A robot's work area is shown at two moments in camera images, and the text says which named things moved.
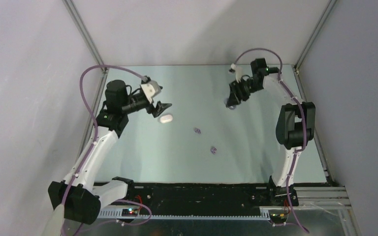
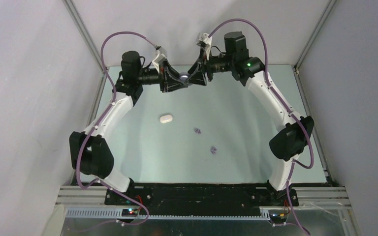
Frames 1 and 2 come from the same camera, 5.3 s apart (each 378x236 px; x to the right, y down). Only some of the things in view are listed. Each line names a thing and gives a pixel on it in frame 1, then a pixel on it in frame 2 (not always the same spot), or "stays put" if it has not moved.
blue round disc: [232, 107] → [183, 76]
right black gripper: [235, 88] → [198, 77]
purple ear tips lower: [213, 150] stays put
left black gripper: [160, 107] → [169, 78]
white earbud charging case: [166, 118] stays put
